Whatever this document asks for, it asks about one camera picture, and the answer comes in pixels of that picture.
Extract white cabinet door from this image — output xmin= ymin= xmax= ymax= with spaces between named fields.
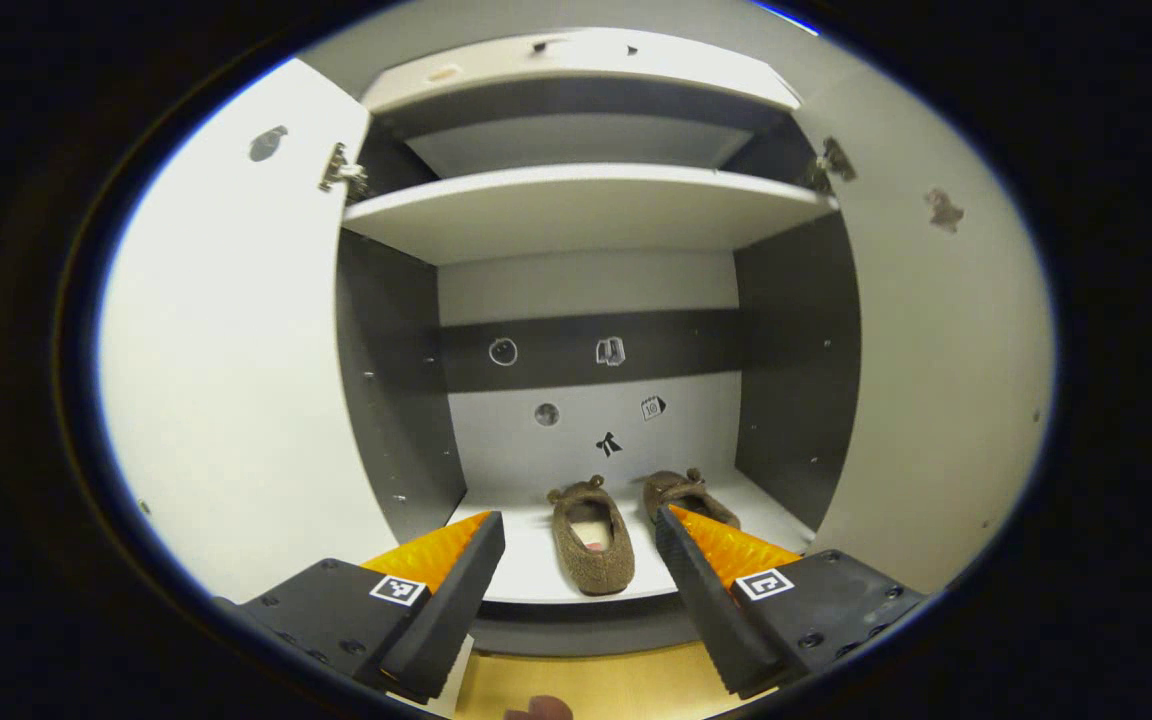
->
xmin=794 ymin=65 xmax=1057 ymax=596
xmin=98 ymin=57 xmax=399 ymax=605

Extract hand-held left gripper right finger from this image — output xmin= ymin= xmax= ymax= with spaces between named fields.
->
xmin=654 ymin=503 xmax=927 ymax=701

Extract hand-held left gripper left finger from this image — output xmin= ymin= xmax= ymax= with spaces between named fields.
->
xmin=216 ymin=510 xmax=507 ymax=704

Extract metal door hinge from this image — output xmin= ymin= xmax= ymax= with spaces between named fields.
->
xmin=318 ymin=142 xmax=369 ymax=199
xmin=808 ymin=136 xmax=859 ymax=191

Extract white shoe cabinet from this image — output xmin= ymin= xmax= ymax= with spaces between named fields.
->
xmin=336 ymin=28 xmax=862 ymax=656

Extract black drawer handle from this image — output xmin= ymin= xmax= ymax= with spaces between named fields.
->
xmin=530 ymin=38 xmax=639 ymax=57

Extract brown fuzzy shoe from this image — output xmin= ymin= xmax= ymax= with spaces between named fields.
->
xmin=548 ymin=475 xmax=637 ymax=597
xmin=642 ymin=467 xmax=742 ymax=531

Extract white cabinet drawer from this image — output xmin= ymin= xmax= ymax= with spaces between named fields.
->
xmin=361 ymin=28 xmax=803 ymax=113

